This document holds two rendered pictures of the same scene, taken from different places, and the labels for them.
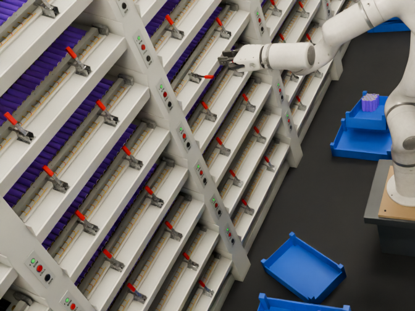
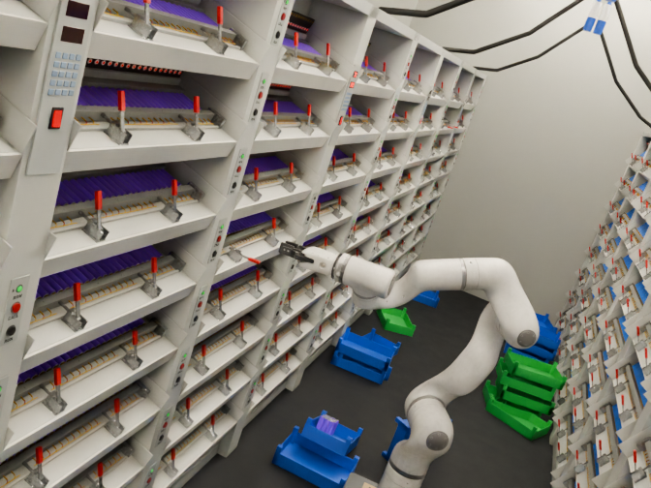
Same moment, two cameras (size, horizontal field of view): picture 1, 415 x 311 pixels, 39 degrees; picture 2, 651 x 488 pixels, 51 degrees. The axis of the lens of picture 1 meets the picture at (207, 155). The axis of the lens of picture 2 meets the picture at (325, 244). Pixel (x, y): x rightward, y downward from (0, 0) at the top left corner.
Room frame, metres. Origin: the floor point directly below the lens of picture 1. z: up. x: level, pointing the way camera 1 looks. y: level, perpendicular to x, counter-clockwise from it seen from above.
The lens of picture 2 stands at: (0.01, 0.59, 1.60)
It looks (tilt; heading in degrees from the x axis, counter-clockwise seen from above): 16 degrees down; 332
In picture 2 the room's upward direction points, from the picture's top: 19 degrees clockwise
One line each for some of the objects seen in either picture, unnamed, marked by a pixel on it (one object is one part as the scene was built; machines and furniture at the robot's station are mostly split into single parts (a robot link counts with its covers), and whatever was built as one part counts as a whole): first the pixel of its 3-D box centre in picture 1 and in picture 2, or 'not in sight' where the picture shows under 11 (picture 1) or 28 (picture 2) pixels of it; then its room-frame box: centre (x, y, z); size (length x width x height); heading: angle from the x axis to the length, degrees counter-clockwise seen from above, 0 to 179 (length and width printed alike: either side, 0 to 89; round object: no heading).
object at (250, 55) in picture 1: (253, 57); (323, 260); (1.62, -0.27, 1.03); 0.11 x 0.10 x 0.07; 47
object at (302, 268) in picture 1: (302, 268); not in sight; (1.48, -0.18, 0.04); 0.30 x 0.20 x 0.08; 24
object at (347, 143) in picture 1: (365, 139); (316, 459); (2.03, -0.76, 0.04); 0.30 x 0.20 x 0.08; 47
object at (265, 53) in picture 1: (269, 57); (342, 268); (1.58, -0.32, 1.03); 0.09 x 0.03 x 0.08; 137
